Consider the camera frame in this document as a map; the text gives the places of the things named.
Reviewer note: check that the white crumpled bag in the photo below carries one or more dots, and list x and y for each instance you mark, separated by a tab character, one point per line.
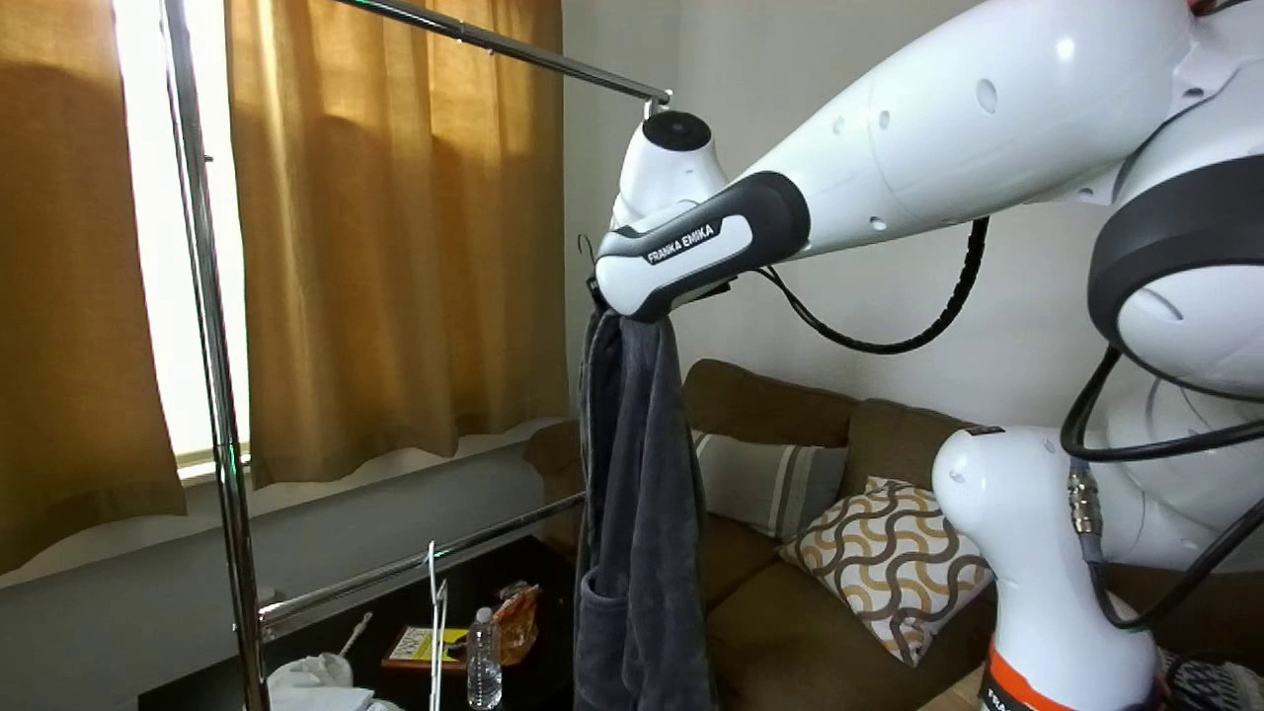
311	686

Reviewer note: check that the clear plastic water bottle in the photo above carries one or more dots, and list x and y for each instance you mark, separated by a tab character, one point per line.
485	666

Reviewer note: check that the grey striped pillow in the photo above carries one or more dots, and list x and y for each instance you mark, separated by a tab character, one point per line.
770	479

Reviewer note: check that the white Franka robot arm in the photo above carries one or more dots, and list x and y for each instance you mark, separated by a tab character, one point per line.
1000	145

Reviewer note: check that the yellow booklet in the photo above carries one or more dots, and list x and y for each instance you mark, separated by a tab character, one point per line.
422	644

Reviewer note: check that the white thin stick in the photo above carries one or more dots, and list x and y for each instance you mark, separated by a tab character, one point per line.
432	632

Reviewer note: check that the dark grey robe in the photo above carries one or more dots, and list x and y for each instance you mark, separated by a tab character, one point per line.
639	528

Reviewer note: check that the black low table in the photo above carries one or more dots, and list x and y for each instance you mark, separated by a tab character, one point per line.
382	616

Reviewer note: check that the mustard curtain wide panel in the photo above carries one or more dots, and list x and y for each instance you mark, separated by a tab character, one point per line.
398	237

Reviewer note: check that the mustard curtain narrow panel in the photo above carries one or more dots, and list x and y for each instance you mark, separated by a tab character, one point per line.
74	264

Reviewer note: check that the grey mesh object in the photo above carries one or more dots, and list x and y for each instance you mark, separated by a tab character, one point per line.
1210	686

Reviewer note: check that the wave patterned pillow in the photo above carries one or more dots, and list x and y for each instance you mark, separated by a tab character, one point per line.
889	558

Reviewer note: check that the brown fabric sofa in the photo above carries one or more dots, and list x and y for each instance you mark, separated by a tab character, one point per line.
790	632

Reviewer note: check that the chrome clothes rack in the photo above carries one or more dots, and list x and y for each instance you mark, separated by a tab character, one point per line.
210	331

